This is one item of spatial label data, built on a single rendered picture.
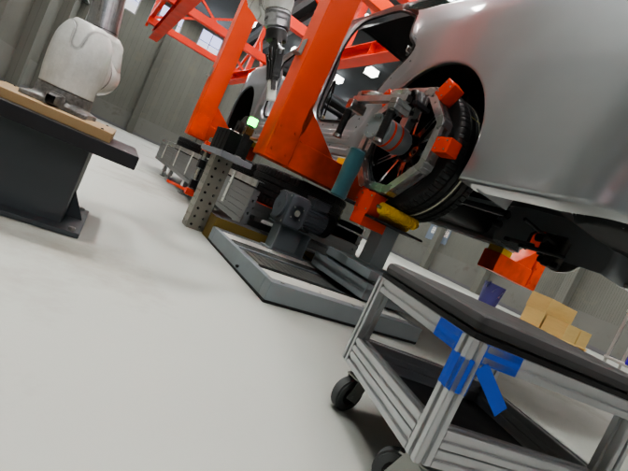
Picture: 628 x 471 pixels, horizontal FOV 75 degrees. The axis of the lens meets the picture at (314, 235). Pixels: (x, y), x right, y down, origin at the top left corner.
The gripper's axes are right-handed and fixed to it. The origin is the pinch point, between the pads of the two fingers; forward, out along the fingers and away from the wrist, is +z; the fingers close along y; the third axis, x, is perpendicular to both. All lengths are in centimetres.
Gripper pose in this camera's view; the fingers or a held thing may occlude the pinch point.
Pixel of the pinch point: (271, 91)
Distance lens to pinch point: 154.5
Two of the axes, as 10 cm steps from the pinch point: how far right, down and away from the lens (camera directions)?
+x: 8.9, 0.3, 4.5
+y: 4.4, 1.8, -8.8
